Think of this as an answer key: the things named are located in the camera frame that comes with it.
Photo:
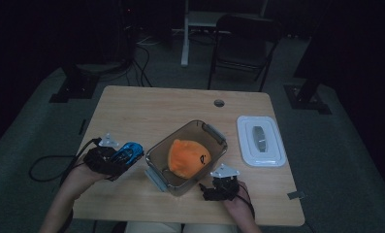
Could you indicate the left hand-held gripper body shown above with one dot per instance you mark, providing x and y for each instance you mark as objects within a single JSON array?
[{"x": 99, "y": 160}]

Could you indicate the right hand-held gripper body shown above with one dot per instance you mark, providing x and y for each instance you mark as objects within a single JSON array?
[{"x": 225, "y": 189}]

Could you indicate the blue toy car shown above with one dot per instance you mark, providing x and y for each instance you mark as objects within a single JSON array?
[{"x": 128, "y": 152}]

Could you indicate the clear grey storage container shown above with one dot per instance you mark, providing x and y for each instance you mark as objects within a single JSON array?
[{"x": 159, "y": 155}]

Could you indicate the orange plush toy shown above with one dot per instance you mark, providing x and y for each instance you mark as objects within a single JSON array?
[{"x": 188, "y": 158}]

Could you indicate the white container lid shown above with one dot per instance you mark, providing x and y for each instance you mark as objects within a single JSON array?
[{"x": 261, "y": 142}]

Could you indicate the person's right hand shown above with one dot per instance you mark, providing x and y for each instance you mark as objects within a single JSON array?
[{"x": 241, "y": 208}]

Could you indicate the person's left hand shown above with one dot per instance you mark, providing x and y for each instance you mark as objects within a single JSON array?
[{"x": 80, "y": 179}]

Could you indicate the person's light trousers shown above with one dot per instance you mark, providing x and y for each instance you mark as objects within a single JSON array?
[{"x": 180, "y": 228}]

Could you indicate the grey tape piece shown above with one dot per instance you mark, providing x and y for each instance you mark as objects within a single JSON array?
[{"x": 296, "y": 195}]

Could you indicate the black stand base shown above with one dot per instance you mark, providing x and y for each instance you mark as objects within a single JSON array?
[
  {"x": 75, "y": 85},
  {"x": 306, "y": 98}
]

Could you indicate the black folding chair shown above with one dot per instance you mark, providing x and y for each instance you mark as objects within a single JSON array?
[{"x": 243, "y": 42}]

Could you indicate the white desk frame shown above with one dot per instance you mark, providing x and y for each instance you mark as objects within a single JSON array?
[{"x": 188, "y": 32}]

